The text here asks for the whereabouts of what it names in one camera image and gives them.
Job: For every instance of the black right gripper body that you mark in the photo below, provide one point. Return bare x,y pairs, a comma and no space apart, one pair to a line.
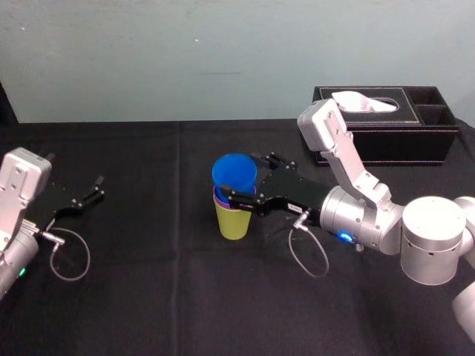
293,194

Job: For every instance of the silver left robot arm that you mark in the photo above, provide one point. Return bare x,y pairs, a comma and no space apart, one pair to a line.
15,193

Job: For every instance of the white tissue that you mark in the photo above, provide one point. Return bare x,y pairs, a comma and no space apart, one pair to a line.
361,101

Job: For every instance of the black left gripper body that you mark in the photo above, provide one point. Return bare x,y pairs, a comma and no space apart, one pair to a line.
52,205

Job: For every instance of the blue plastic cup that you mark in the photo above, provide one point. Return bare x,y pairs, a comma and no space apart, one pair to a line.
234,170

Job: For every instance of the purple plastic cup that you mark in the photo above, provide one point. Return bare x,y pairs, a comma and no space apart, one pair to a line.
222,202

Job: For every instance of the black leather tissue box organizer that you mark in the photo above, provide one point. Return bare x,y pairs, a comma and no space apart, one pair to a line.
401,137

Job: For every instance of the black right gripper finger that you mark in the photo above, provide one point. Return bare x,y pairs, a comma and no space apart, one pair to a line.
243,202
280,162

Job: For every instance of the yellow-green plastic cup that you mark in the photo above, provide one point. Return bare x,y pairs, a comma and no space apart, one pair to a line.
234,222

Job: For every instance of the black tablecloth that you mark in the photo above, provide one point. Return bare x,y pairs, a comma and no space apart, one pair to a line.
156,296

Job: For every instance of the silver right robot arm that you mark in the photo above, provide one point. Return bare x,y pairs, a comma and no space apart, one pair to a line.
430,237

